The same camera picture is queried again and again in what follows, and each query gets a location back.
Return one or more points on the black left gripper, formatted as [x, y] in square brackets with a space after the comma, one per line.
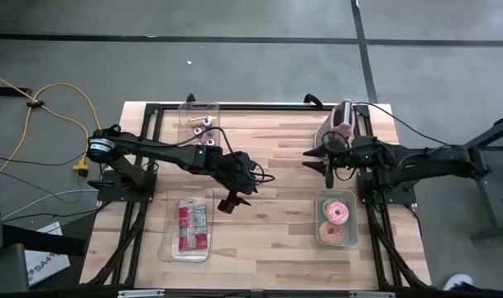
[235, 174]

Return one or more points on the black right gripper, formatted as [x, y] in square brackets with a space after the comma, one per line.
[359, 159]

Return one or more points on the pink frosted toy donut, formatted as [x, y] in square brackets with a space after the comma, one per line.
[330, 213]

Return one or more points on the red packet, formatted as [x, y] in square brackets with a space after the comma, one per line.
[191, 225]

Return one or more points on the orange sprinkled toy donut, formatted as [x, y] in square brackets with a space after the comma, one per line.
[322, 234]

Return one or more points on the pink cap squeeze bottle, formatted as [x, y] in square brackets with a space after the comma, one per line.
[197, 131]

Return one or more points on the yellow squeeze bottle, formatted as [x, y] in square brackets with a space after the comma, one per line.
[198, 121]

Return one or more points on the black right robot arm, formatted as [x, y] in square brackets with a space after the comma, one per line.
[433, 163]

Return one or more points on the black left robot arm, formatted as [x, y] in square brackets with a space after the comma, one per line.
[152, 147]

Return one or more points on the grey plastic bin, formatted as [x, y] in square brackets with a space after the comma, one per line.
[351, 198]

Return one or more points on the wide clear plastic bin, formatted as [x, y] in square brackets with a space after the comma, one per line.
[169, 232]

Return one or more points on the narrow clear plastic bin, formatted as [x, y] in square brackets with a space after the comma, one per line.
[185, 113]

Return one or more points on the black metal stand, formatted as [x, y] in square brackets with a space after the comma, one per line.
[493, 207]

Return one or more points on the person's shoe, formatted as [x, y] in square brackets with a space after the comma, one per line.
[458, 281]

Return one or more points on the black beam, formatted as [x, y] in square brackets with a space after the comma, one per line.
[44, 242]

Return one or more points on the white cardboard box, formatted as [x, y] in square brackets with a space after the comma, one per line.
[49, 265]

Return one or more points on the black metal bar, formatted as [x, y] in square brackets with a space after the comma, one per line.
[7, 91]

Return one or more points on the black aluminium rig frame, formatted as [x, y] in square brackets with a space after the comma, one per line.
[255, 107]

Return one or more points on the silver metal bracket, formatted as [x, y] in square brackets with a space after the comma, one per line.
[371, 294]
[140, 293]

